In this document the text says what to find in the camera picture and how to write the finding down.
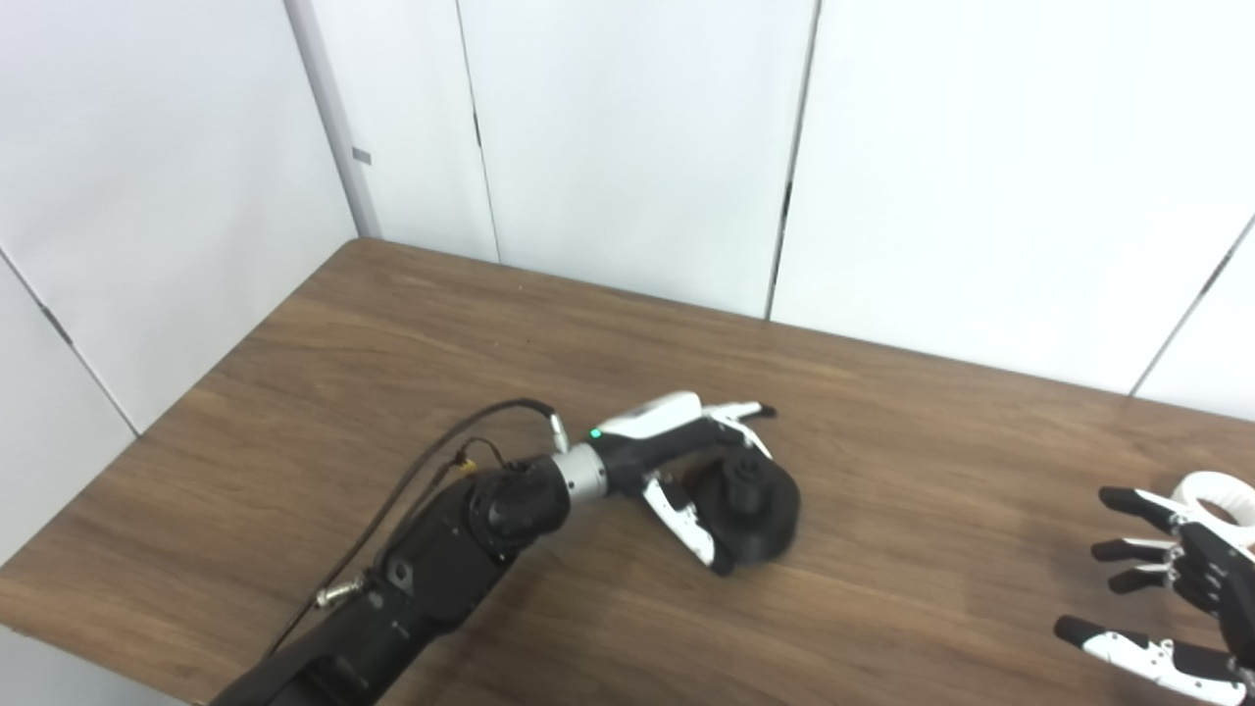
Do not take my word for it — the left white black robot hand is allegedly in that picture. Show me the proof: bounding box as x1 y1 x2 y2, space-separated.
588 390 780 578

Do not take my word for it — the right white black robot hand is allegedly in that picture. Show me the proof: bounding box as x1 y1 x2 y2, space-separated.
1054 485 1255 706

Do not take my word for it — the white toothed ring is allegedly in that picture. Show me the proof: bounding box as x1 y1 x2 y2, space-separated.
1173 472 1255 550

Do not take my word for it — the round black part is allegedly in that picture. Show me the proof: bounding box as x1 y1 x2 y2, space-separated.
681 453 802 572

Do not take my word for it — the thin left arm wire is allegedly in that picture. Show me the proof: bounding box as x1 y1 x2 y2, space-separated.
446 436 506 481

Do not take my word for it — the grey wall post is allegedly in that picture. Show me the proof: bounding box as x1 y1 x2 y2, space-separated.
282 0 385 241

